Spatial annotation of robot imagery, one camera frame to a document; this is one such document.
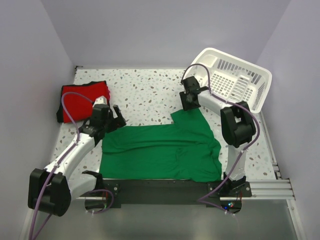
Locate green t-shirt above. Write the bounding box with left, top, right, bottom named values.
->
left=99, top=109, right=222, bottom=183

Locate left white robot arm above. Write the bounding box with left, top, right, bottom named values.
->
left=27, top=103, right=126, bottom=217

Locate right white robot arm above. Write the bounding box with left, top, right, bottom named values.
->
left=179, top=76, right=260, bottom=197

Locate red folded t-shirt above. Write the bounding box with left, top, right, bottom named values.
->
left=61, top=81, right=110, bottom=123

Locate pink folded t-shirt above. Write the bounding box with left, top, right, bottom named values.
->
left=106, top=86, right=111, bottom=102

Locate white plastic basket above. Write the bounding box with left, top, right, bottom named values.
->
left=184, top=47, right=272, bottom=114

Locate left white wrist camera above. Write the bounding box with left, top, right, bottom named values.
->
left=93, top=95, right=108, bottom=106

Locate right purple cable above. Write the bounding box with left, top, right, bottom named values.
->
left=181, top=63, right=261, bottom=215

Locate purple cable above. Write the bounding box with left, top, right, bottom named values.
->
left=28, top=91, right=117, bottom=240
left=181, top=63, right=261, bottom=215

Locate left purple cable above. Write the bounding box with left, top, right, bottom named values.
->
left=28, top=91, right=117, bottom=240

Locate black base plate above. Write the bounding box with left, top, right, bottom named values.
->
left=82, top=179, right=252, bottom=213

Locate aluminium frame rail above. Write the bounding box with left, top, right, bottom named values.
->
left=74, top=177, right=296, bottom=201

